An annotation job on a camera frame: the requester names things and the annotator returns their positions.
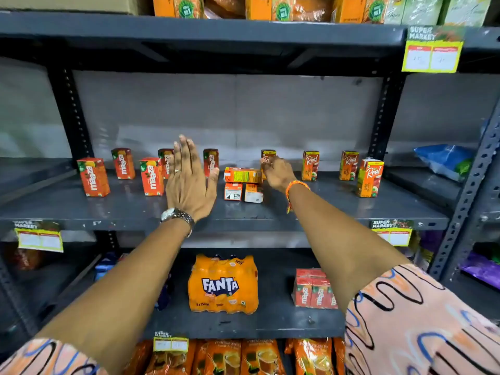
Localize person's left hand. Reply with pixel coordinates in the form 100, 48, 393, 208
166, 134, 220, 224

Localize person's right hand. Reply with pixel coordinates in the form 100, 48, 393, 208
260, 155, 298, 194

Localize orange fruit juice carton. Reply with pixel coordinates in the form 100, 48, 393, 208
356, 158, 385, 199
302, 151, 320, 182
339, 151, 360, 182
260, 149, 277, 181

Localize person's left forearm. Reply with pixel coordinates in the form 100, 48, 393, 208
34, 218, 193, 365

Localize person's right forearm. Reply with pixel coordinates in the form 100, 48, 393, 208
287, 183, 411, 314

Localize red mango juice carton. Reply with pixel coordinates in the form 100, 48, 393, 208
139, 157, 165, 197
158, 148, 175, 180
111, 148, 136, 180
203, 148, 220, 179
77, 157, 111, 198

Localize red carton with white base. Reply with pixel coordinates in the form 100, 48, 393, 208
224, 183, 244, 202

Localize orange juice carton yellow label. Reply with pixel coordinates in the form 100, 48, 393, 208
224, 167, 263, 185

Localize orange thread wristband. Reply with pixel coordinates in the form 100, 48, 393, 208
285, 180, 311, 214

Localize orange carton with white base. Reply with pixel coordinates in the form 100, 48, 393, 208
244, 183, 264, 204

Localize silver wristwatch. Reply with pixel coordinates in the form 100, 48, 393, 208
160, 208, 195, 238

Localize orange soda bottle multipack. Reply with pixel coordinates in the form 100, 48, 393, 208
187, 254, 259, 315

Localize dark blue pouch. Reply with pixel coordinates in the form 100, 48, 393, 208
155, 274, 173, 311

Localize dark grey metal shelf rack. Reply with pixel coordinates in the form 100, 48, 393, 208
0, 11, 500, 348

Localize shrink-wrapped red carton pack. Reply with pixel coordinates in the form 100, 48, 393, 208
292, 268, 339, 310

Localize blue packet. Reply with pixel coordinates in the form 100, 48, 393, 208
94, 251, 118, 282

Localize yellow shelf price tag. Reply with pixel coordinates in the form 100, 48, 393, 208
369, 219, 414, 247
13, 220, 64, 253
153, 331, 190, 353

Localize orange box with green seal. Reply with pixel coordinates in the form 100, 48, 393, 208
333, 0, 386, 24
245, 0, 294, 22
152, 0, 204, 19

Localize brown snack packet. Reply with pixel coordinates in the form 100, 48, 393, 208
292, 0, 336, 23
203, 0, 247, 20

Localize blue plastic bag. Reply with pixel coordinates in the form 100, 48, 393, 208
413, 144, 476, 183

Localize yellow and purple packets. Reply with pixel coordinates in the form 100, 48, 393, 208
408, 230, 444, 272

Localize large yellow price tag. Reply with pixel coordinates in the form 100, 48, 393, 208
401, 25, 466, 74

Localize pale green box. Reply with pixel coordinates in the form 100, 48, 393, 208
438, 0, 493, 28
402, 0, 445, 26
384, 0, 408, 25

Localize grey perforated side rack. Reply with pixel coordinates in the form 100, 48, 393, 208
428, 101, 500, 309

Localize reddish brown packet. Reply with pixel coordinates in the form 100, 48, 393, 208
12, 248, 43, 271

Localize peach squiggle-patterned shirt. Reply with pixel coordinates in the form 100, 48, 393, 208
0, 263, 500, 375

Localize purple packet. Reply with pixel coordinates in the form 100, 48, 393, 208
459, 251, 500, 290

